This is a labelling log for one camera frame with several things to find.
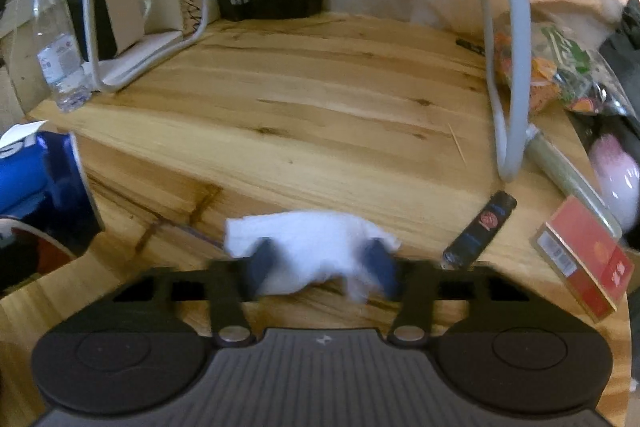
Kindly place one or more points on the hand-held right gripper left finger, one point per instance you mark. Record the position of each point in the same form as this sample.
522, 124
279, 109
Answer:
261, 267

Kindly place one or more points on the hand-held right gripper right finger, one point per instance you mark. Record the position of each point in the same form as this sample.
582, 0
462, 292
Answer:
384, 269

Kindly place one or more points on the white tissue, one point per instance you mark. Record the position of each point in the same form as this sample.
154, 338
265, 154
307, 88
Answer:
310, 247

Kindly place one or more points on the black lighter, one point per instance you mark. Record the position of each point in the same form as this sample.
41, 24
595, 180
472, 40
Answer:
481, 227

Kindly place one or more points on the wooden toothpick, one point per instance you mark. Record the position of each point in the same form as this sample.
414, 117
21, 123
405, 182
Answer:
457, 145

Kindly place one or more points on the red cigarette box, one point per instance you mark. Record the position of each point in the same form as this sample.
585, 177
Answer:
585, 262

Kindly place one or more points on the green tube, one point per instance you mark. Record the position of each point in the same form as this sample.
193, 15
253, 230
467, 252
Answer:
570, 172

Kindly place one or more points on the blue soda can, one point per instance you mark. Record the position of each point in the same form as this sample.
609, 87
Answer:
40, 177

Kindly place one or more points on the black pen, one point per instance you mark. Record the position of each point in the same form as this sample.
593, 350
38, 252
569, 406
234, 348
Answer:
471, 45

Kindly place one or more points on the pink round object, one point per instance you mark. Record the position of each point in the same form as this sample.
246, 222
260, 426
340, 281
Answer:
617, 177

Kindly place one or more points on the black box with white print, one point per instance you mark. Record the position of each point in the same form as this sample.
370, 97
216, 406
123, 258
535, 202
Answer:
272, 3

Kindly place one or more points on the colourful snack bag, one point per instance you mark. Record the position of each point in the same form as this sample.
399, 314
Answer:
555, 67

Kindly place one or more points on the white shelf with metal legs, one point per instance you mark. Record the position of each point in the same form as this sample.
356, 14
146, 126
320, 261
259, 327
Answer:
516, 7

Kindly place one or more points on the clear plastic water bottle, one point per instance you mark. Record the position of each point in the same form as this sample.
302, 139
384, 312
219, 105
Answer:
56, 52

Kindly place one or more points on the dark cloth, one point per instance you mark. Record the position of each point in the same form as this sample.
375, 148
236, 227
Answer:
622, 42

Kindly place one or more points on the cardboard box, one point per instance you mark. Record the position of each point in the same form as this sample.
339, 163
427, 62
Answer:
17, 32

